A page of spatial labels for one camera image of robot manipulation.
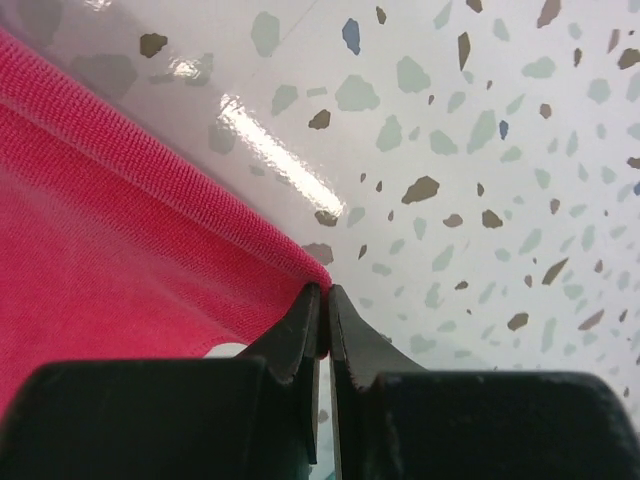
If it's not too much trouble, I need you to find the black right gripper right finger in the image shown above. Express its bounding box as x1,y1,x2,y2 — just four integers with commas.
328,285,639,479

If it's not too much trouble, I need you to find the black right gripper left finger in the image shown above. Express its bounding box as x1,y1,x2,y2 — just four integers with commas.
1,284,320,479

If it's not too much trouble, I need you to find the pink towel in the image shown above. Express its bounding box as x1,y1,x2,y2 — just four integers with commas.
1,32,331,405

